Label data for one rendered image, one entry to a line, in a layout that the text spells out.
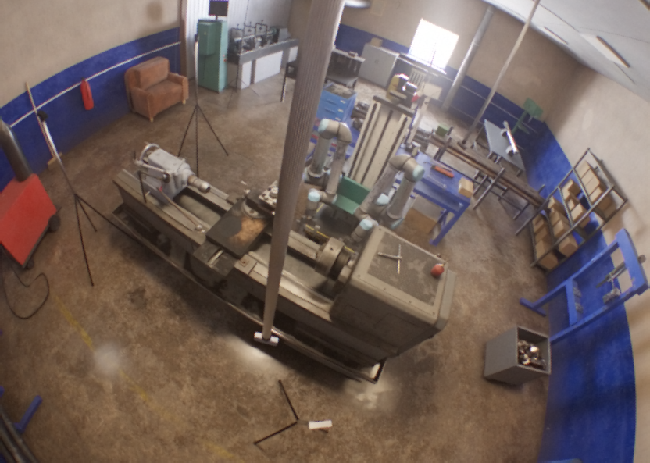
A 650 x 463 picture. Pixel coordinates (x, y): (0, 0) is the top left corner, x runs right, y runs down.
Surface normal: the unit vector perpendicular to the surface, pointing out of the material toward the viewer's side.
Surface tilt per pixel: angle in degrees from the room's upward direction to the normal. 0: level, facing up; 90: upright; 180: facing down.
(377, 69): 90
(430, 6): 90
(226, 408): 0
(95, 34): 90
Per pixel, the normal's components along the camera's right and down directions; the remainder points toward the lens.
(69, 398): 0.22, -0.63
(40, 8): 0.88, 0.46
